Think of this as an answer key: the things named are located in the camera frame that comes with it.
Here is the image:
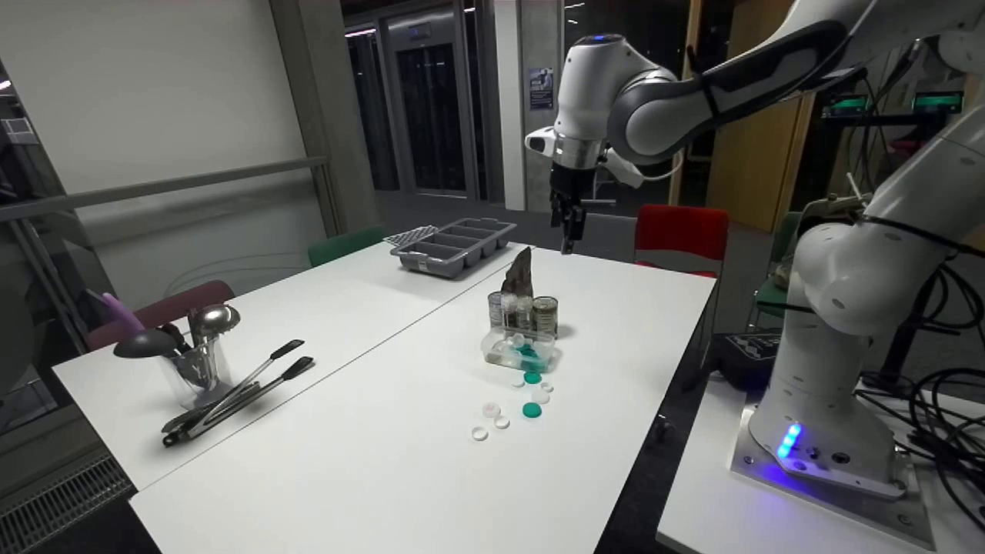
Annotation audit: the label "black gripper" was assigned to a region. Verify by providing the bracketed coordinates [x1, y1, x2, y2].
[548, 164, 598, 255]

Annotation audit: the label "red chair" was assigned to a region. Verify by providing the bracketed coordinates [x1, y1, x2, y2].
[630, 199, 734, 279]

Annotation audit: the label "grey cutlery tray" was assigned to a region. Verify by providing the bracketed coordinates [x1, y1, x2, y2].
[385, 214, 520, 279]

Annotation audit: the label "dark glass door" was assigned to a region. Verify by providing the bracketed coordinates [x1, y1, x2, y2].
[342, 0, 508, 206]

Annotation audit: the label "yellow wooden door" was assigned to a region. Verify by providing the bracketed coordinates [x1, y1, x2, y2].
[706, 0, 824, 238]

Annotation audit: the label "green chair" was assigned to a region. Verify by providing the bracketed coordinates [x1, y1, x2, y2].
[306, 223, 390, 270]
[747, 208, 817, 333]

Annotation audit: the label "black box device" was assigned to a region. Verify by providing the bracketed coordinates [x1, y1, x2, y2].
[707, 329, 785, 394]

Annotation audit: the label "equipment rack green lights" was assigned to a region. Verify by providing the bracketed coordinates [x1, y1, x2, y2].
[817, 85, 969, 122]

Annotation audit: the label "black stand pole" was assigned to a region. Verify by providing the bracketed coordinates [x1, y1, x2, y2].
[873, 269, 949, 394]

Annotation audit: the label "silver spoon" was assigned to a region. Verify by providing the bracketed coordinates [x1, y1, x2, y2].
[187, 301, 245, 358]

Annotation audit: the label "black metal tongs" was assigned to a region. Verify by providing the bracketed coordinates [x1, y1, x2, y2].
[159, 354, 321, 449]
[159, 335, 307, 440]

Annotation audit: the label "metal utensil holder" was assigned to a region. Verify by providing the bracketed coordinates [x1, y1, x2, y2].
[166, 335, 236, 401]

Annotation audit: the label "grey metal handrail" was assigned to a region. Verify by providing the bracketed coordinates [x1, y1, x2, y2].
[0, 154, 333, 223]

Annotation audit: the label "dark ladle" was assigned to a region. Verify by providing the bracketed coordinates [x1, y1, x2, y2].
[111, 326, 186, 364]

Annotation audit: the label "purple utensil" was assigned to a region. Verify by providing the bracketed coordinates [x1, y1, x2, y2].
[96, 286, 155, 342]

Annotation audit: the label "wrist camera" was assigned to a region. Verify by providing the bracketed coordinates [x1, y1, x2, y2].
[524, 122, 653, 193]

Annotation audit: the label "wall poster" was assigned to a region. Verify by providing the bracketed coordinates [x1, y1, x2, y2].
[527, 63, 556, 114]

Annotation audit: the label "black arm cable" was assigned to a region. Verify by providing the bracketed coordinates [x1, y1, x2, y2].
[670, 39, 726, 180]

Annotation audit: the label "black cable bundle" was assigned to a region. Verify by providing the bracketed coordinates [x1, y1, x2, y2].
[860, 255, 985, 531]

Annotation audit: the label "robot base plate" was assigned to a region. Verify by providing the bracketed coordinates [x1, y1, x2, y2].
[726, 401, 940, 549]

